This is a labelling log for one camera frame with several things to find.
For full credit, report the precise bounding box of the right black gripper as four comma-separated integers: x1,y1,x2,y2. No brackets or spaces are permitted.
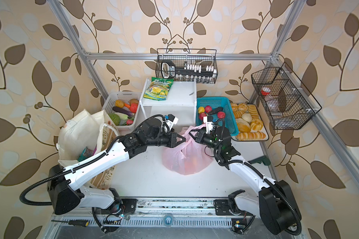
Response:
188,129,222,152

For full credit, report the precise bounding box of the purple eggplant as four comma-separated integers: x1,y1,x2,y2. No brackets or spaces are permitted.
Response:
112,107,135,118

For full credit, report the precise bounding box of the black wire basket back wall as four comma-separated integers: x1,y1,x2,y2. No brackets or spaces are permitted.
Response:
156,48,218,84

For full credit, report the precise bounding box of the yellow lemon pear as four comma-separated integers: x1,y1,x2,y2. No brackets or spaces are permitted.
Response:
197,107,205,114

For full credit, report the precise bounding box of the yellow green snack bag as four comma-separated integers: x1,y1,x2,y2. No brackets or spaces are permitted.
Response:
143,77,174,101

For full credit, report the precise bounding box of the pink plastic grocery bag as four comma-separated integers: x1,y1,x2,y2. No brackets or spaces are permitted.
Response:
162,125,212,175

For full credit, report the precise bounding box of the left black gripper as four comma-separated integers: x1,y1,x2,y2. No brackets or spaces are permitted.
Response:
145,130,187,148

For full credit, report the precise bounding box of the white bread tray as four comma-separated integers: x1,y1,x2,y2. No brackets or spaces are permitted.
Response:
230,103,269,141

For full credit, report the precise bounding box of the cream canvas tote bag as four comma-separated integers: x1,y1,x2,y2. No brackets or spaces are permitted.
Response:
56,109,120,190

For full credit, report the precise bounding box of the red apple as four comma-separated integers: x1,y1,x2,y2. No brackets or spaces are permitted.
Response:
204,106,212,113
198,112,207,121

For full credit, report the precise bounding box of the red tomato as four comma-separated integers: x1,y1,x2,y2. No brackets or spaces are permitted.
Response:
129,103,138,114

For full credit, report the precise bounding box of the white two-tier shelf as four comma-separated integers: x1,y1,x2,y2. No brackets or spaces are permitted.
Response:
140,82,197,126

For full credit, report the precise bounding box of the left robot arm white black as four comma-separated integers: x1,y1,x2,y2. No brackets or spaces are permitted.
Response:
20,114,186,215

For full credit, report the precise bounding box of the green tape dispenser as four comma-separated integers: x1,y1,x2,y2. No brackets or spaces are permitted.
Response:
248,155,271,166

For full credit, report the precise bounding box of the yellow black screwdriver left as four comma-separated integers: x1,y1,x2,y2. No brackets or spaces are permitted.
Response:
51,220,89,227

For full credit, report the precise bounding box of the teal red snack bag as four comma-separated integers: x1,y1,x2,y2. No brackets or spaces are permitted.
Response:
77,147,93,162

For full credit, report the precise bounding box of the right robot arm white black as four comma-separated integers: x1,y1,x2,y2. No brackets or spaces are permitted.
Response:
189,126,302,236

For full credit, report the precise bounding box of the plastic bottle red cap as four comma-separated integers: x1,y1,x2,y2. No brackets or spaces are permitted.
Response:
261,87,283,118

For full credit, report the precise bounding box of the teal plastic fruit basket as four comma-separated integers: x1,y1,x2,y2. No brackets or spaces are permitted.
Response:
197,97,239,136

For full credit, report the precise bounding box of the black wire basket right wall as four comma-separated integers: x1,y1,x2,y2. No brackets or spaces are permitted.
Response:
251,63,322,130

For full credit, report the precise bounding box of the brown potato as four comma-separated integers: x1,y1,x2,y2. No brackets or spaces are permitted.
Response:
114,100,125,108

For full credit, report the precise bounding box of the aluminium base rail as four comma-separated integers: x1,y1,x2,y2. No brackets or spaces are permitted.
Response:
52,197,262,229

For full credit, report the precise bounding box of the black wire basket wall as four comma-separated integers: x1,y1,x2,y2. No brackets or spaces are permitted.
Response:
156,48,218,84
251,63,322,130

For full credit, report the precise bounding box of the green cabbage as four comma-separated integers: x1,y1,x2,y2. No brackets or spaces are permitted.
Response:
109,113,121,125

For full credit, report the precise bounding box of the white plastic vegetable basket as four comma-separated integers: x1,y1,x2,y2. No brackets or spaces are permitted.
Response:
102,92,141,132

